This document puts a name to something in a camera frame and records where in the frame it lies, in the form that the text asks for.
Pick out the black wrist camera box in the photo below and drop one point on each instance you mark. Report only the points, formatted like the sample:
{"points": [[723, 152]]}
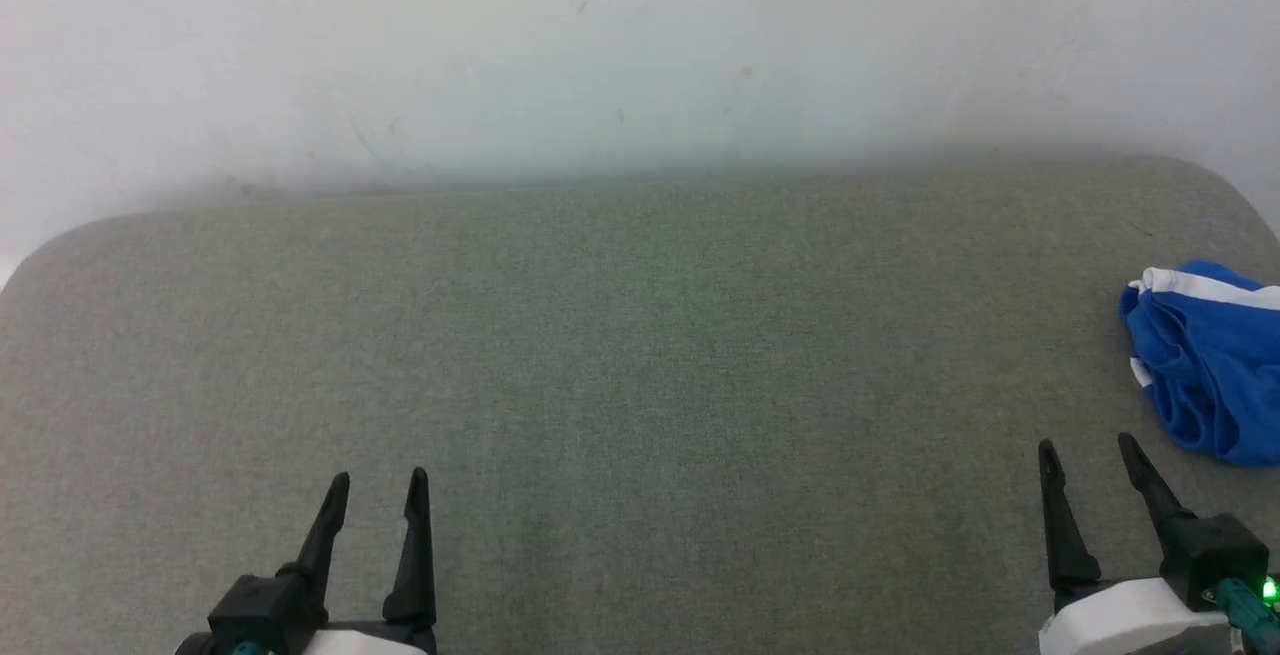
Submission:
{"points": [[265, 610], [1210, 555]]}

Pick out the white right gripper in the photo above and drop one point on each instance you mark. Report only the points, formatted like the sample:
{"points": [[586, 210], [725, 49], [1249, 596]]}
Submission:
{"points": [[1120, 620]]}

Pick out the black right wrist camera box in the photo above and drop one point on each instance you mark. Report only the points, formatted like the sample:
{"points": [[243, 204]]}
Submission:
{"points": [[1210, 555]]}

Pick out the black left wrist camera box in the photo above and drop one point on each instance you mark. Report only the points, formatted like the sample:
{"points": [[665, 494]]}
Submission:
{"points": [[265, 610]]}

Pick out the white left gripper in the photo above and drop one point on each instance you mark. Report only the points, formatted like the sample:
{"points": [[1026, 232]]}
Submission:
{"points": [[370, 641]]}

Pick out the grey-green fabric sofa seat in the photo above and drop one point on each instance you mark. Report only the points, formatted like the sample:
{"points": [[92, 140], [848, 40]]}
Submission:
{"points": [[640, 385]]}

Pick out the blue shorts with white stripes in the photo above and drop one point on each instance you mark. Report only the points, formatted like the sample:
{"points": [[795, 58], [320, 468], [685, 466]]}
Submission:
{"points": [[1215, 365]]}

